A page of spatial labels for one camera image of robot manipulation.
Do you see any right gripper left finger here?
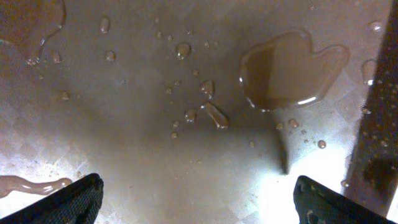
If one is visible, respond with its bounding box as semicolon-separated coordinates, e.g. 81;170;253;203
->
1;173;104;224

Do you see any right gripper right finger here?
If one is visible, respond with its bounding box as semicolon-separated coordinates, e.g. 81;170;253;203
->
294;175;395;224

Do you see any dark brown serving tray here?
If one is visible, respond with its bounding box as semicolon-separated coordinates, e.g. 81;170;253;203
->
1;1;397;223

